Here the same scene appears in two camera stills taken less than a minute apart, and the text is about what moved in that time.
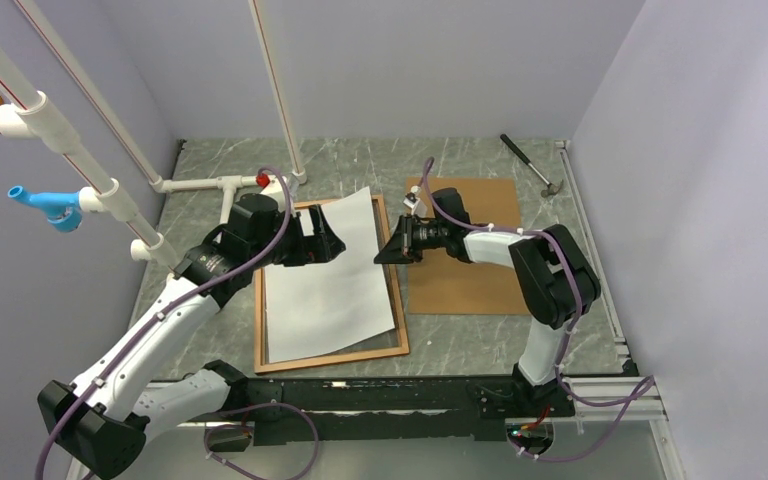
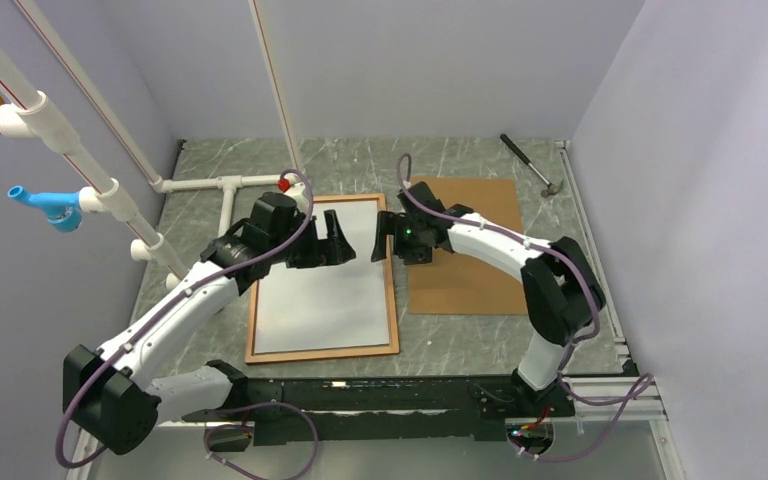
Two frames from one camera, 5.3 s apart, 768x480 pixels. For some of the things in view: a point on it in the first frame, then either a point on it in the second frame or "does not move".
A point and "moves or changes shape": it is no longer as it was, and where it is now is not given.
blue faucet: [63, 208] does not move
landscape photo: [317, 306] does not move
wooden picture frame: [387, 343] moves or changes shape
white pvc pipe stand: [30, 113] does not move
